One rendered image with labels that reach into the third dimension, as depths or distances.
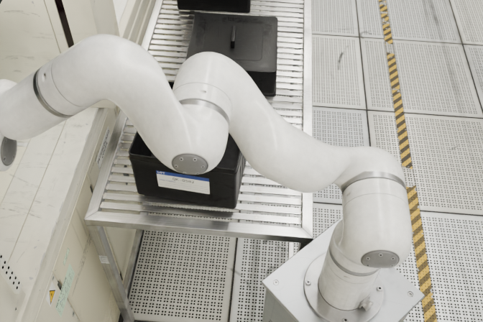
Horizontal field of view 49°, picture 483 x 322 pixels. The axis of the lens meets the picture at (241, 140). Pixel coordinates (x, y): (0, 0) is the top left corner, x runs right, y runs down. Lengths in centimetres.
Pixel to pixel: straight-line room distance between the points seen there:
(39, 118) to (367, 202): 56
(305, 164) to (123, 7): 117
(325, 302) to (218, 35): 92
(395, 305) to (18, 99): 94
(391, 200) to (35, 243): 80
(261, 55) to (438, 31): 191
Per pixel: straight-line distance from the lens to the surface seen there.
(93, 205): 147
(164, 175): 136
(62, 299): 145
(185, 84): 81
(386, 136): 270
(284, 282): 132
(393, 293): 136
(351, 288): 120
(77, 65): 79
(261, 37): 176
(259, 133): 85
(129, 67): 77
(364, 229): 94
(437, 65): 318
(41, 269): 129
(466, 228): 249
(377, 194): 97
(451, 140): 279
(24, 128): 91
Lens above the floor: 195
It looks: 49 degrees down
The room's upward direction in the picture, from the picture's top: 2 degrees clockwise
